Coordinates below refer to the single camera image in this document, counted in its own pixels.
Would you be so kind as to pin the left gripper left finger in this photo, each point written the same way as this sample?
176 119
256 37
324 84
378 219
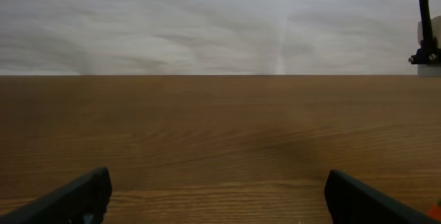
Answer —
72 203

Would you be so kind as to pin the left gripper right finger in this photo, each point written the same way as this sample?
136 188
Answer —
361 205

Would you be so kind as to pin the orange cube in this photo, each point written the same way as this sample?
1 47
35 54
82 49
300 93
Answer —
435 212

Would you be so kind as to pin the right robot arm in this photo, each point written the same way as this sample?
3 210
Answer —
437 27

